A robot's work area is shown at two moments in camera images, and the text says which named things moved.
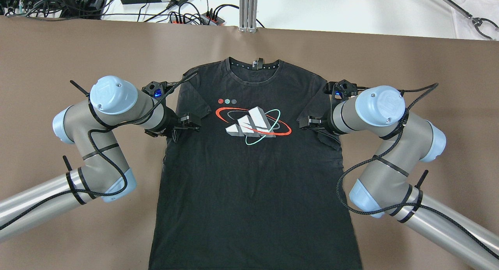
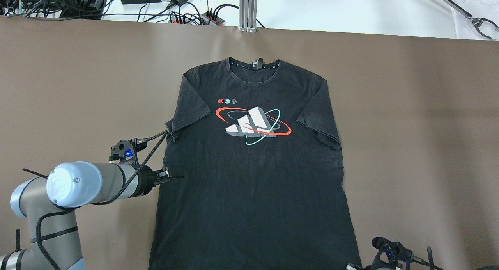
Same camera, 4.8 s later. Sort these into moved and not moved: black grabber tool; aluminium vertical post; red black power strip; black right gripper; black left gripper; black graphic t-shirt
Moved: black right gripper; black left gripper
Not moved: black graphic t-shirt; aluminium vertical post; red black power strip; black grabber tool
